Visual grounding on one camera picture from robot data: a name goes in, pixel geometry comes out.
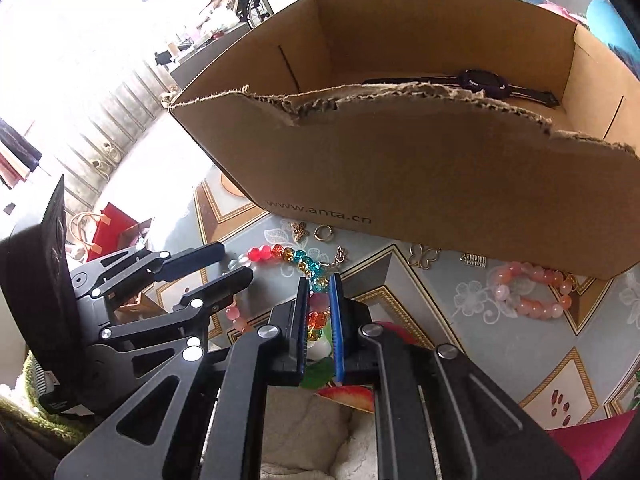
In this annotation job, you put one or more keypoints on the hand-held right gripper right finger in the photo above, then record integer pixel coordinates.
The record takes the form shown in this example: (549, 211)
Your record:
(336, 320)

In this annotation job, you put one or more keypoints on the magenta clothing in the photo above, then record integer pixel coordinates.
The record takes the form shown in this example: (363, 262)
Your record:
(600, 445)

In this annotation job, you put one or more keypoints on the black wrist watch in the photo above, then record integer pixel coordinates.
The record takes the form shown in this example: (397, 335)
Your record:
(475, 80)

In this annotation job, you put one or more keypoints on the white fleece clothing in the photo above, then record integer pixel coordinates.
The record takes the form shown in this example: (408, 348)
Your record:
(310, 435)

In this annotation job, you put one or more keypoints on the red gift bag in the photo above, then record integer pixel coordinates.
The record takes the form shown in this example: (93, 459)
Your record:
(112, 230)

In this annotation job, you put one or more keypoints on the dark hanging cloth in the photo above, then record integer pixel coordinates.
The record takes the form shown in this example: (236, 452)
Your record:
(12, 160)

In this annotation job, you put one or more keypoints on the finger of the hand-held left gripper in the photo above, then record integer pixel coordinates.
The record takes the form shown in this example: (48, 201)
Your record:
(195, 257)
(225, 285)

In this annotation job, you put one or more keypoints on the metal window railing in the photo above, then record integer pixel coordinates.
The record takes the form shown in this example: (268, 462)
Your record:
(100, 125)

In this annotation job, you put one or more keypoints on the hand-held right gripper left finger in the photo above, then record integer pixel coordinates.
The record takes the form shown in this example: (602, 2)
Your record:
(302, 310)

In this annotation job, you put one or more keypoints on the brown cardboard box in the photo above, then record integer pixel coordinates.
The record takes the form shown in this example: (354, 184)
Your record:
(400, 170)

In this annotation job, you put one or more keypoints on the pink floral quilt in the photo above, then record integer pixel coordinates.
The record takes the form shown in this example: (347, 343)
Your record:
(565, 12)

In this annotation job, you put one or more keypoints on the wheelchair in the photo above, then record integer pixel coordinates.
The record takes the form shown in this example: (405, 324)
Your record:
(247, 0)

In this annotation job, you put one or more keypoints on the gold butterfly charm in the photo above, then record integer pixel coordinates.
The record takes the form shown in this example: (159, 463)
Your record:
(299, 230)

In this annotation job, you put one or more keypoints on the blue printed quilt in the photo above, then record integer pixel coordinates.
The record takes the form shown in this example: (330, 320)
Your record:
(610, 30)

